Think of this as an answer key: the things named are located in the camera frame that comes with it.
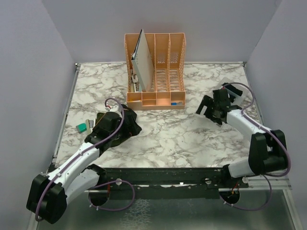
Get peach plastic file organizer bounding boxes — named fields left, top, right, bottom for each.
left=124, top=33, right=186, bottom=110

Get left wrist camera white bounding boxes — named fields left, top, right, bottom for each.
left=105, top=104, right=122, bottom=113

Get white grey binder folder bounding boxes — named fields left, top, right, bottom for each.
left=131, top=29, right=154, bottom=92

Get black patterned boxer underwear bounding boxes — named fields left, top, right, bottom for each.
left=95, top=104, right=142, bottom=151

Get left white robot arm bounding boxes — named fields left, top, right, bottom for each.
left=26, top=110, right=129, bottom=224

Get stationery items in organizer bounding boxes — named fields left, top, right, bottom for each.
left=130, top=74, right=140, bottom=92

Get teal green eraser block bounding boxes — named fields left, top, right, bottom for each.
left=76, top=123, right=87, bottom=133

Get clear plastic compartment tray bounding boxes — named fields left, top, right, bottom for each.
left=214, top=77, right=249, bottom=108

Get black rolled sock right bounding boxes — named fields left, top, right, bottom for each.
left=222, top=82, right=243, bottom=97

